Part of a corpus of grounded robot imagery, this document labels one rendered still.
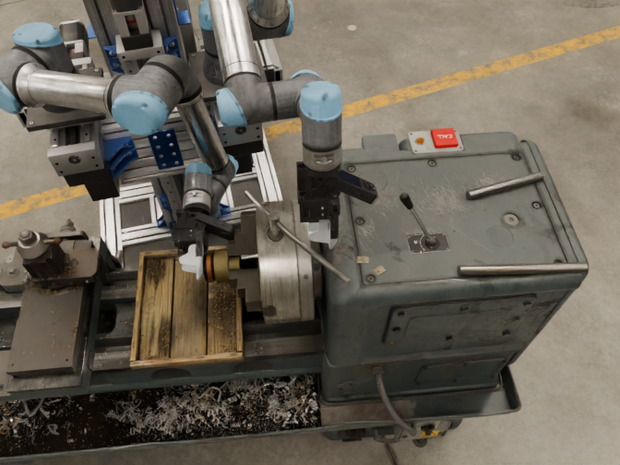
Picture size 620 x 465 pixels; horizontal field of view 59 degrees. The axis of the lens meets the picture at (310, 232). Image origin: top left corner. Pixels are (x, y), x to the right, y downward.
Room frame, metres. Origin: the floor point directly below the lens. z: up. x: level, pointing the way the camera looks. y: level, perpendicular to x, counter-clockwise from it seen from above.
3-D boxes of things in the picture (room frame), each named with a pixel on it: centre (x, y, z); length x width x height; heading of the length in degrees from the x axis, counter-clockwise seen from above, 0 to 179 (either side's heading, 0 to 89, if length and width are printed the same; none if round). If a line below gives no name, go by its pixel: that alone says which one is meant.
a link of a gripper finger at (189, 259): (0.72, 0.30, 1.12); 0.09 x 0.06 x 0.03; 4
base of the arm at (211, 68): (1.40, 0.26, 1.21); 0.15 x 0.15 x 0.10
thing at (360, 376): (0.80, -0.32, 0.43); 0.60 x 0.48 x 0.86; 95
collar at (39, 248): (0.77, 0.71, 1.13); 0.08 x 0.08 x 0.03
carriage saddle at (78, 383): (0.69, 0.75, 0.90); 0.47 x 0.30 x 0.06; 5
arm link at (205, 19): (1.40, 0.25, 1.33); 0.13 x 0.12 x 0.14; 102
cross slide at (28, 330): (0.70, 0.70, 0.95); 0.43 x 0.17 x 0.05; 5
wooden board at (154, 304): (0.72, 0.35, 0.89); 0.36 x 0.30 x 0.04; 5
